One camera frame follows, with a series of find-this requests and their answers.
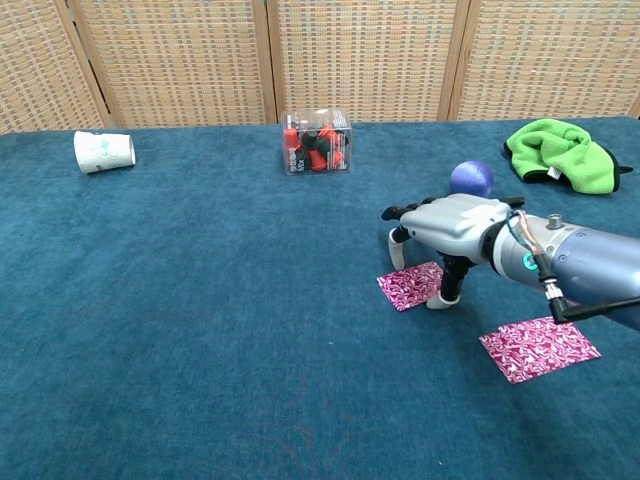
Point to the woven wooden screen panel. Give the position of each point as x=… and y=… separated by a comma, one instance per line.
x=550, y=55
x=35, y=65
x=175, y=60
x=367, y=57

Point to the clear box of red-black parts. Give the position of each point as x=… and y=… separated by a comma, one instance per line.
x=317, y=145

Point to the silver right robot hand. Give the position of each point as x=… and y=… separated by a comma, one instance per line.
x=450, y=225

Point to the purple ball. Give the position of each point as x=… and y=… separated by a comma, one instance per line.
x=471, y=176

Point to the pink patterned card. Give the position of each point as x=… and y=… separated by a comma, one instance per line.
x=500, y=357
x=550, y=345
x=410, y=289

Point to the green cloth with black trim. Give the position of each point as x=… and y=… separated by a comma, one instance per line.
x=565, y=152

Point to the white paper cup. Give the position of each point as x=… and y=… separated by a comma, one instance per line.
x=102, y=152

